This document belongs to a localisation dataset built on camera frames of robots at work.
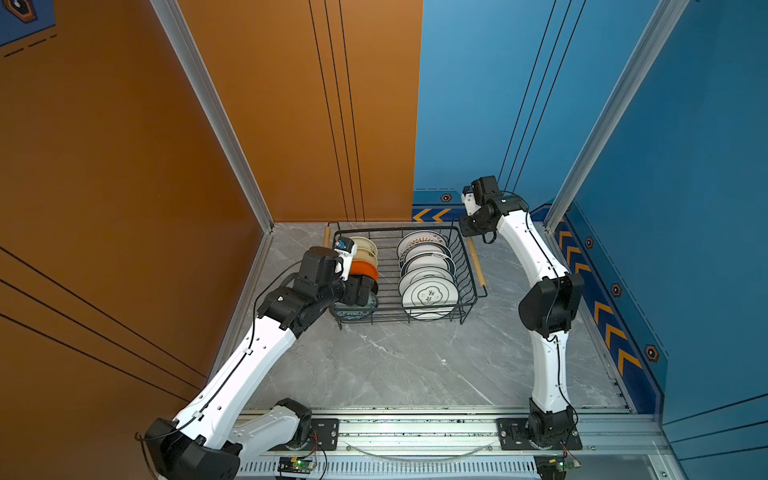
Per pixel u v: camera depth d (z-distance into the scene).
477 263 0.85
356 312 0.92
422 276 0.89
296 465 0.71
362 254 0.96
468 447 0.72
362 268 0.93
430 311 0.91
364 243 0.98
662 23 0.71
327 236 0.92
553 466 0.70
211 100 0.84
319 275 0.53
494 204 0.67
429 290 0.88
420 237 0.99
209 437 0.37
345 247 0.63
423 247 0.94
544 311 0.56
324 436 0.74
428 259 0.92
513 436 0.72
